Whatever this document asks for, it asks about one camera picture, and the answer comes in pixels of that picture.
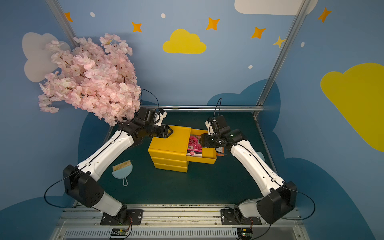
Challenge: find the yellow bottom drawer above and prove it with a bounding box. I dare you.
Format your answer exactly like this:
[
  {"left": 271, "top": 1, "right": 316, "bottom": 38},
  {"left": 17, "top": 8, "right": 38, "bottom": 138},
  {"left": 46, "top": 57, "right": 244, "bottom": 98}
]
[{"left": 154, "top": 163, "right": 188, "bottom": 173}]

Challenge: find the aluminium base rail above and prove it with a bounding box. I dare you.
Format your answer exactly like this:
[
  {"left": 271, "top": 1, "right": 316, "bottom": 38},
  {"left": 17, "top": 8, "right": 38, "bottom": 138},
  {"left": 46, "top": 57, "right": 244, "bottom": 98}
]
[{"left": 50, "top": 204, "right": 310, "bottom": 240}]

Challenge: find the right green circuit board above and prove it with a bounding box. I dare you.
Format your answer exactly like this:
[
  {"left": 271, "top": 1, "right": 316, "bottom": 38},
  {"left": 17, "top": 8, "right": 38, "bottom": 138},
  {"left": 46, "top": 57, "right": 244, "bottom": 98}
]
[{"left": 237, "top": 228, "right": 253, "bottom": 240}]

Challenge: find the left aluminium frame post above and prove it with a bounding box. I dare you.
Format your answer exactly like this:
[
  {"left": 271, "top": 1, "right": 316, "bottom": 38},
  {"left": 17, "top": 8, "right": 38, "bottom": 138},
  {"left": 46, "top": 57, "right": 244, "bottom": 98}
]
[{"left": 45, "top": 0, "right": 80, "bottom": 48}]

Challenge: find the green circuit board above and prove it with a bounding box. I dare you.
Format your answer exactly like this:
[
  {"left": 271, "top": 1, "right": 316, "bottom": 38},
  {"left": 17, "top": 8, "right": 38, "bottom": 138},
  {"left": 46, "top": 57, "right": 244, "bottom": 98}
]
[
  {"left": 237, "top": 228, "right": 253, "bottom": 240},
  {"left": 109, "top": 229, "right": 129, "bottom": 240}
]

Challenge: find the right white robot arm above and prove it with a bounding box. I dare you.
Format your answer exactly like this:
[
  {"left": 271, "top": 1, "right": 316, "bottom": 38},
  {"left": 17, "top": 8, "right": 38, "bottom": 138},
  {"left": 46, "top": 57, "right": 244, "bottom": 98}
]
[{"left": 200, "top": 116, "right": 298, "bottom": 225}]

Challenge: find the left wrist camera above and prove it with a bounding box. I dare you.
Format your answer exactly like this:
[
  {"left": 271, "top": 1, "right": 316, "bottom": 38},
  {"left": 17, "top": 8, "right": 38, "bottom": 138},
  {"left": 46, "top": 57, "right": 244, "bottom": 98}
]
[{"left": 154, "top": 108, "right": 167, "bottom": 126}]

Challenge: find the pink cherry blossom tree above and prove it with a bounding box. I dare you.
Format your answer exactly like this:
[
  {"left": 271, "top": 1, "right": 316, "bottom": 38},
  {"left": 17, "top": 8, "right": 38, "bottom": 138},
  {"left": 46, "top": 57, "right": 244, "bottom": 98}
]
[{"left": 39, "top": 34, "right": 142, "bottom": 126}]

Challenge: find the yellow top drawer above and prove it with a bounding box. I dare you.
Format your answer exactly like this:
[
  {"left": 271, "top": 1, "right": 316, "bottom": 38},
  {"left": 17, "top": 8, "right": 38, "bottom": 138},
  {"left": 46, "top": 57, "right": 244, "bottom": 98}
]
[{"left": 186, "top": 129, "right": 217, "bottom": 164}]

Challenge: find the orange seed bag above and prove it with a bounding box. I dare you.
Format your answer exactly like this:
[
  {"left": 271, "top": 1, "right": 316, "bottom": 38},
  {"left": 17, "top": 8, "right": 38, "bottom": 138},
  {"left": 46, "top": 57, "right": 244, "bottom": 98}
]
[{"left": 215, "top": 147, "right": 225, "bottom": 157}]

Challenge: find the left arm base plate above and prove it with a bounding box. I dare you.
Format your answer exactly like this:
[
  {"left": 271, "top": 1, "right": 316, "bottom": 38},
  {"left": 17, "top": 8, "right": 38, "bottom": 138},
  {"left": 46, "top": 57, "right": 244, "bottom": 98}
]
[{"left": 100, "top": 209, "right": 144, "bottom": 226}]

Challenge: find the right aluminium frame post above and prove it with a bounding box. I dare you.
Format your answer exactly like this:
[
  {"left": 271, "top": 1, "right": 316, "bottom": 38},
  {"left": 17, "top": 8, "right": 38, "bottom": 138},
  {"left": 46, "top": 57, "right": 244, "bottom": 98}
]
[{"left": 253, "top": 0, "right": 311, "bottom": 121}]

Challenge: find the yellow three-drawer cabinet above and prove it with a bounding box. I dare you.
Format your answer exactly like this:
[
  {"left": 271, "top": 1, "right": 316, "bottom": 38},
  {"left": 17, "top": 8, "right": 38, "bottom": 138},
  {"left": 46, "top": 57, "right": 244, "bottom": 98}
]
[{"left": 148, "top": 126, "right": 191, "bottom": 161}]

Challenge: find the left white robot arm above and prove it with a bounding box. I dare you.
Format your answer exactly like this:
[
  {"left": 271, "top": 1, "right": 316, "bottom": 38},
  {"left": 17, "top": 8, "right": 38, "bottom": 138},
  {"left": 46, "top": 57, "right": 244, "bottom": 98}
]
[{"left": 63, "top": 108, "right": 173, "bottom": 218}]

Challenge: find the left green circuit board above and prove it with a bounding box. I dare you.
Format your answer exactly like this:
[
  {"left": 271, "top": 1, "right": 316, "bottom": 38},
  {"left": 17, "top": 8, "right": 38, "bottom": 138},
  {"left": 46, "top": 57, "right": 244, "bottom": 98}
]
[{"left": 109, "top": 229, "right": 129, "bottom": 240}]

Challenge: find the pink flower seed bag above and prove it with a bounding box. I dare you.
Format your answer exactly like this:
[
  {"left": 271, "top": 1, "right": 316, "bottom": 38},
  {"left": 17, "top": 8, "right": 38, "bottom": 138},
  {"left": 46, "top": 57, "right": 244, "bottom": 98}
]
[{"left": 187, "top": 134, "right": 203, "bottom": 158}]

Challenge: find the light blue hand brush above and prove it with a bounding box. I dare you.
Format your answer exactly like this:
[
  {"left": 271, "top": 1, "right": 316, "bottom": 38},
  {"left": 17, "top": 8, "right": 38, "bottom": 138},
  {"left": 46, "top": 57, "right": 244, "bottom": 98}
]
[{"left": 112, "top": 160, "right": 133, "bottom": 187}]

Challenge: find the aluminium frame post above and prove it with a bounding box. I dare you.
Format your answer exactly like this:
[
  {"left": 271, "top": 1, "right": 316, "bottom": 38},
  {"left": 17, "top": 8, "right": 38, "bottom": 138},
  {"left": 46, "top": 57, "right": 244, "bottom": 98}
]
[
  {"left": 253, "top": 0, "right": 311, "bottom": 121},
  {"left": 45, "top": 0, "right": 80, "bottom": 48}
]

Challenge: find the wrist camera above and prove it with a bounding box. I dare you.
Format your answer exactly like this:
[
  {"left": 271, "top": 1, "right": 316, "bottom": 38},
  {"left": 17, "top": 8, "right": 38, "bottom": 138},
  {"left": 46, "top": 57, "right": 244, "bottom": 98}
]
[
  {"left": 154, "top": 108, "right": 167, "bottom": 126},
  {"left": 205, "top": 119, "right": 215, "bottom": 135}
]

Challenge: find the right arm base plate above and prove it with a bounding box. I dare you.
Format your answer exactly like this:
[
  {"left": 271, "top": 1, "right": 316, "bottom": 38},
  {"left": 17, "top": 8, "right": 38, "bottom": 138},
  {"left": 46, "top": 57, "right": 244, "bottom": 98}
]
[{"left": 220, "top": 207, "right": 262, "bottom": 226}]

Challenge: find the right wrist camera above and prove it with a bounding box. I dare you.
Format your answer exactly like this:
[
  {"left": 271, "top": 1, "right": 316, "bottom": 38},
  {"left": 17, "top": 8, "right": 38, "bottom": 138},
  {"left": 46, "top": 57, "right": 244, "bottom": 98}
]
[{"left": 205, "top": 119, "right": 215, "bottom": 135}]

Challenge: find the rear horizontal aluminium bar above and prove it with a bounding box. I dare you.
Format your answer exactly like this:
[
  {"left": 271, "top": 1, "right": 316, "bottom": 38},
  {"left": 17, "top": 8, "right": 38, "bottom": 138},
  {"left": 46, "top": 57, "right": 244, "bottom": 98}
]
[{"left": 138, "top": 105, "right": 265, "bottom": 112}]

